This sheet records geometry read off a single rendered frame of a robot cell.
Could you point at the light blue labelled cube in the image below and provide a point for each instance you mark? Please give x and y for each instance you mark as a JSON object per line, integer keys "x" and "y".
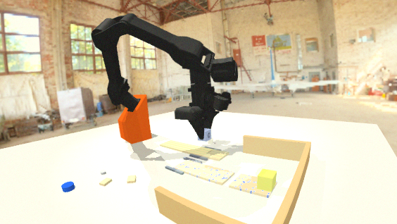
{"x": 207, "y": 135}

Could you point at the blue short cylinder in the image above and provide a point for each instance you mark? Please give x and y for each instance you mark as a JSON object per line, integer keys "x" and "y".
{"x": 68, "y": 186}

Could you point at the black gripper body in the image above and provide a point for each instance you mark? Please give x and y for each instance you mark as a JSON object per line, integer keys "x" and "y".
{"x": 194, "y": 110}

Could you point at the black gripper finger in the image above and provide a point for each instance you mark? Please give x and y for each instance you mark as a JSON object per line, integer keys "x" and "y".
{"x": 198, "y": 126}
{"x": 209, "y": 121}

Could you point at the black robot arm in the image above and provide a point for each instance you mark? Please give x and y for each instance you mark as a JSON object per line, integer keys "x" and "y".
{"x": 187, "y": 52}

